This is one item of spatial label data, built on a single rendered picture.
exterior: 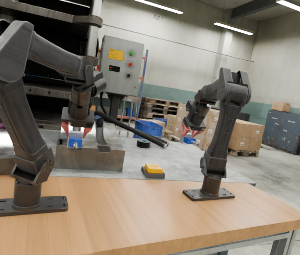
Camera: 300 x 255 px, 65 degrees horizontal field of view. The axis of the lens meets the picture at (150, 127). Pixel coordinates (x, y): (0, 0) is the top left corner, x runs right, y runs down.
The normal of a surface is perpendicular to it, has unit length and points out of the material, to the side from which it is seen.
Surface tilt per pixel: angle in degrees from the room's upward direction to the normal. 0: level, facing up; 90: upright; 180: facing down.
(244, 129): 90
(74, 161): 90
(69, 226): 0
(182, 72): 90
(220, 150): 99
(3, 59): 90
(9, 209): 0
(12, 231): 0
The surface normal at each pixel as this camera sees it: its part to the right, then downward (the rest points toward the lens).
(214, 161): 0.05, 0.33
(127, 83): 0.29, 0.20
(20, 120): 0.90, 0.23
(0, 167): 0.55, 0.22
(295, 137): -0.92, -0.09
